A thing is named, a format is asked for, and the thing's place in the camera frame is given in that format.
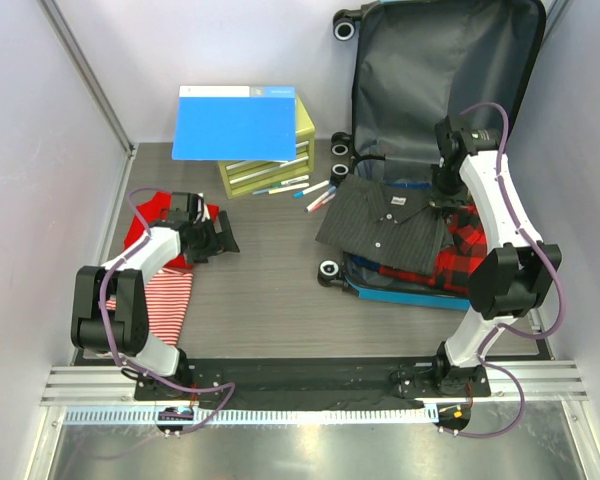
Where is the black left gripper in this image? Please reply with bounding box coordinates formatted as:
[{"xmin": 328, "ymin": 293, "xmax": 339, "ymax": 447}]
[{"xmin": 185, "ymin": 211, "xmax": 238, "ymax": 266}]

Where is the dark pinstriped shirt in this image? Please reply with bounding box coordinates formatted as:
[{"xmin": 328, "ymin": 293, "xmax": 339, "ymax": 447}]
[{"xmin": 315, "ymin": 175, "xmax": 453, "ymax": 276}]

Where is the red black checked shirt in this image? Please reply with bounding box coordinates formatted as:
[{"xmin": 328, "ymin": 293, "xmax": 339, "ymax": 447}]
[{"xmin": 379, "ymin": 205, "xmax": 487, "ymax": 297}]

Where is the blue plaid shirt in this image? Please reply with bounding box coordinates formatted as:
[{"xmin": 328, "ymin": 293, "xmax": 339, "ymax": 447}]
[{"xmin": 345, "ymin": 177, "xmax": 437, "ymax": 274}]

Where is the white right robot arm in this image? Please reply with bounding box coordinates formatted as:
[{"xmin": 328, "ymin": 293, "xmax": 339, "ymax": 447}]
[{"xmin": 430, "ymin": 116, "xmax": 562, "ymax": 396}]

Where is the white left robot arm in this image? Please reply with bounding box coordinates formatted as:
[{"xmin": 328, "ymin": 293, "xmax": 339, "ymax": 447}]
[{"xmin": 70, "ymin": 189, "xmax": 240, "ymax": 400}]

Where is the yellow-green drawer organizer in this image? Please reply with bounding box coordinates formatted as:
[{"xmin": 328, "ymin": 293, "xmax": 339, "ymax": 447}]
[{"xmin": 217, "ymin": 96, "xmax": 316, "ymax": 199}]

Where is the red white striped garment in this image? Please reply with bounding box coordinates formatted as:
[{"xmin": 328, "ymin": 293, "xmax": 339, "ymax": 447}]
[{"xmin": 102, "ymin": 265, "xmax": 195, "ymax": 349}]

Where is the marker pen blue cap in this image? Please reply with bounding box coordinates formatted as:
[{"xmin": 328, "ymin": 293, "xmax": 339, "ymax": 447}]
[{"xmin": 293, "ymin": 180, "xmax": 331, "ymax": 199}]

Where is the blue open suitcase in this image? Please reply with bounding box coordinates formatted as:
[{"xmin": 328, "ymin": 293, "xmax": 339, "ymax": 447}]
[{"xmin": 317, "ymin": 1, "xmax": 546, "ymax": 310}]

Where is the marker pen red cap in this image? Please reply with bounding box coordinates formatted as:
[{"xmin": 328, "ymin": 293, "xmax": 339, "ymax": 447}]
[{"xmin": 305, "ymin": 186, "xmax": 337, "ymax": 212}]

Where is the blue white flat box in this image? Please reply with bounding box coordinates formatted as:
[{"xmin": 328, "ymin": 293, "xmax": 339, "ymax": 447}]
[{"xmin": 172, "ymin": 85, "xmax": 296, "ymax": 162}]

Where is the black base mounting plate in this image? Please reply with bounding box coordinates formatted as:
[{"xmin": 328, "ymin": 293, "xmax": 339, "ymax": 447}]
[{"xmin": 129, "ymin": 356, "xmax": 491, "ymax": 410}]

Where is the slotted cable duct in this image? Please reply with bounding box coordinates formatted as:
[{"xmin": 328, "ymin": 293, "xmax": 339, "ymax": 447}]
[{"xmin": 64, "ymin": 404, "xmax": 439, "ymax": 427}]

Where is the aluminium corner post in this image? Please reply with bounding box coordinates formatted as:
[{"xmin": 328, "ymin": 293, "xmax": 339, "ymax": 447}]
[{"xmin": 37, "ymin": 0, "xmax": 135, "ymax": 158}]

